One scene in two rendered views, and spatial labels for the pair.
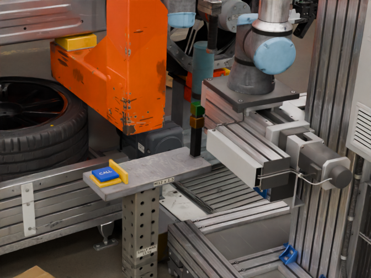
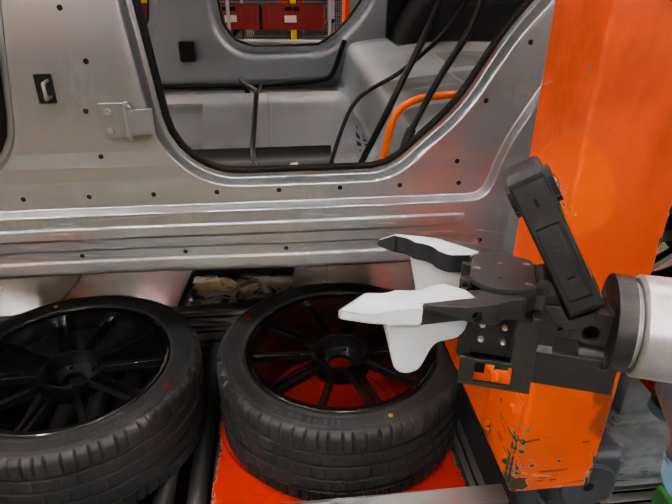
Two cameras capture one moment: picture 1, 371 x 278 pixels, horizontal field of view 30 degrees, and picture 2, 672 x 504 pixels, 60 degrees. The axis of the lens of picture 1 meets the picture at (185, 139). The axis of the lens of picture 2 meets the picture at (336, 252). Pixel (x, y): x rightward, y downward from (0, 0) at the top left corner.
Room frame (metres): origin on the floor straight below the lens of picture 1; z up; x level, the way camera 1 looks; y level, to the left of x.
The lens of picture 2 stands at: (1.42, 0.14, 1.46)
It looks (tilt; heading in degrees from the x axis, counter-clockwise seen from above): 29 degrees down; 29
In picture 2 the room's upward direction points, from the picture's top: straight up
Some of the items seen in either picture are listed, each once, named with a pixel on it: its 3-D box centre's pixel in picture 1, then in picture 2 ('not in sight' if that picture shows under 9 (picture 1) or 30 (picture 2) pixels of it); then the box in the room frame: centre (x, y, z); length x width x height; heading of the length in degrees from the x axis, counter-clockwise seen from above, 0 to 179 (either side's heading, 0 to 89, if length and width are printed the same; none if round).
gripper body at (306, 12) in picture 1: (306, 10); not in sight; (2.84, -0.48, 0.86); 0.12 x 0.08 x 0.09; 125
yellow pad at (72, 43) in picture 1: (75, 38); not in sight; (2.78, 0.48, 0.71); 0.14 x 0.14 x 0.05; 35
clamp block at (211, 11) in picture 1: (209, 5); not in sight; (2.59, -0.07, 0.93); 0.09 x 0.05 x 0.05; 35
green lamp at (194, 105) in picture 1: (197, 108); (670, 501); (2.26, -0.04, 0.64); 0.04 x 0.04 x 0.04; 35
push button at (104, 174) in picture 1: (105, 175); not in sight; (2.05, 0.26, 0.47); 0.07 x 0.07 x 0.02; 35
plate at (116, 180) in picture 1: (105, 178); not in sight; (2.05, 0.26, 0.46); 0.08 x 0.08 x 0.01; 35
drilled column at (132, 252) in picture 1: (140, 228); not in sight; (2.13, 0.15, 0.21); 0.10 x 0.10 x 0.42; 35
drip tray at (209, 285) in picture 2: not in sight; (239, 291); (3.20, 1.62, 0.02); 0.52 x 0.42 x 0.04; 119
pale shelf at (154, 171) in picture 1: (148, 172); not in sight; (2.14, 0.12, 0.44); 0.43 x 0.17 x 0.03; 125
